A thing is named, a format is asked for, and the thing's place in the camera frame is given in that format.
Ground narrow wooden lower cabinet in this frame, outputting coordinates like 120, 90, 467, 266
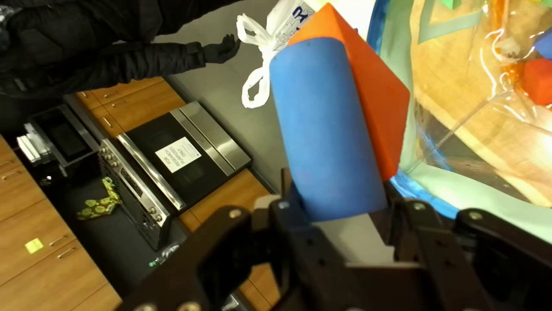
72, 76, 186, 140

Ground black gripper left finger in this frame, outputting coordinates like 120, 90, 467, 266
117, 195, 358, 311

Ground black steel oven range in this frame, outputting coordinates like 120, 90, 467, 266
94, 99, 253, 251

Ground black countertop microwave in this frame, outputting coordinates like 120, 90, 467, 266
15, 104, 106, 178

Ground white plastic shopping bag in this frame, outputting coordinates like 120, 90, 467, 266
234, 0, 317, 112

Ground orange triangular foam block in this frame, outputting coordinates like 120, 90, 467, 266
286, 2, 414, 183

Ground blue cylinder foam block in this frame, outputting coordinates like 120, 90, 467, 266
267, 38, 389, 223

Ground person in black jacket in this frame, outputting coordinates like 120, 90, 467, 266
0, 0, 243, 111

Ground green plant figure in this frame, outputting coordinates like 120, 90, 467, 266
75, 176, 124, 223

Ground clear plastic toy tub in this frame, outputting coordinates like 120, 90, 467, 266
365, 0, 552, 246

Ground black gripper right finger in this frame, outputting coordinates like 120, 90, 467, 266
382, 197, 552, 311

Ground green sticky note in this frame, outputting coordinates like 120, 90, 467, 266
22, 235, 46, 256

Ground wooden upper cabinets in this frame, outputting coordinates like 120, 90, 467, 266
0, 135, 124, 311

